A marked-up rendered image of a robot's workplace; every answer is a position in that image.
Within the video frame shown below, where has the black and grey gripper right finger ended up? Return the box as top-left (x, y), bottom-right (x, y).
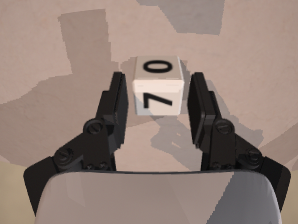
top-left (187, 72), bottom-right (291, 213)

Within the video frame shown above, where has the white number cube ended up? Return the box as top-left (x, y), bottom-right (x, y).
top-left (132, 56), bottom-right (184, 115)

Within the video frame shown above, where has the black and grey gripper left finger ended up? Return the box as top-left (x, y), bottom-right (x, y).
top-left (23, 72), bottom-right (129, 217)

